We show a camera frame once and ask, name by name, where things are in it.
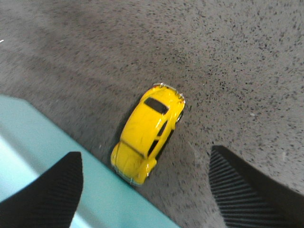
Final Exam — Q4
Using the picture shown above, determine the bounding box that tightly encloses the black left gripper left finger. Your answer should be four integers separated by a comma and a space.
0, 152, 84, 228

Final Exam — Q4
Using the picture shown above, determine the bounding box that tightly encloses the yellow toy beetle car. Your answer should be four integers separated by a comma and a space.
111, 83, 185, 186

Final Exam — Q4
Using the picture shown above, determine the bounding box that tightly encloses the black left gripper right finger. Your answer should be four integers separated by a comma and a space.
209, 145, 304, 228

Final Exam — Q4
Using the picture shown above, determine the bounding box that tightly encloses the light blue box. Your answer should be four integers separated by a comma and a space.
0, 95, 176, 228

